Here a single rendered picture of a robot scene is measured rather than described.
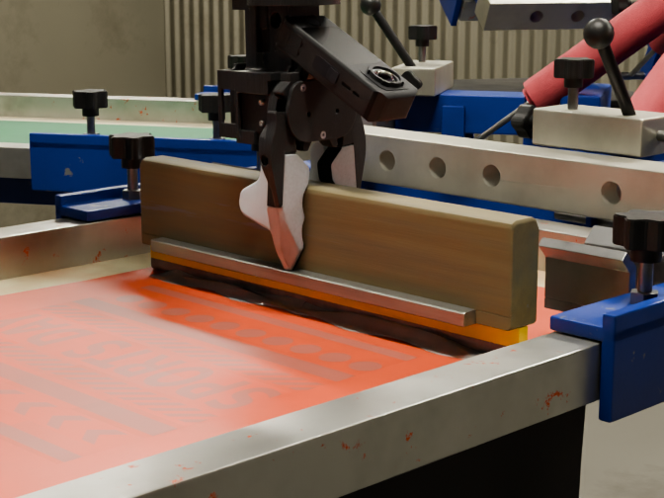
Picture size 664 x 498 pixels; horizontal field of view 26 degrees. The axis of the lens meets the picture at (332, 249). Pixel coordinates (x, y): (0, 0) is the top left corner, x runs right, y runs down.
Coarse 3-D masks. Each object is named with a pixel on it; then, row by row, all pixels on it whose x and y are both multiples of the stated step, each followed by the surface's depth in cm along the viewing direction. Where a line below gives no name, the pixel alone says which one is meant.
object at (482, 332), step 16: (160, 256) 125; (224, 272) 119; (288, 288) 113; (352, 304) 109; (368, 304) 107; (416, 320) 104; (432, 320) 103; (480, 336) 100; (496, 336) 99; (512, 336) 98
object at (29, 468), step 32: (320, 320) 109; (544, 320) 109; (416, 352) 101; (352, 384) 93; (224, 416) 87; (256, 416) 87; (0, 448) 82; (128, 448) 82; (160, 448) 82; (0, 480) 77; (32, 480) 77; (64, 480) 77
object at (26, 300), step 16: (128, 272) 125; (144, 272) 125; (160, 272) 125; (48, 288) 119; (64, 288) 119; (80, 288) 119; (96, 288) 119; (112, 288) 119; (128, 288) 119; (176, 288) 119; (192, 288) 119; (0, 304) 114; (16, 304) 114; (32, 304) 114; (48, 304) 114; (240, 304) 114; (256, 304) 114
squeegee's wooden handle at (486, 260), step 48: (144, 192) 123; (192, 192) 119; (240, 192) 114; (336, 192) 107; (144, 240) 124; (192, 240) 120; (240, 240) 115; (336, 240) 107; (384, 240) 104; (432, 240) 100; (480, 240) 97; (528, 240) 96; (384, 288) 104; (432, 288) 101; (480, 288) 98; (528, 288) 97
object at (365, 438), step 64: (0, 256) 122; (64, 256) 126; (384, 384) 81; (448, 384) 81; (512, 384) 84; (576, 384) 88; (192, 448) 71; (256, 448) 71; (320, 448) 73; (384, 448) 76; (448, 448) 80
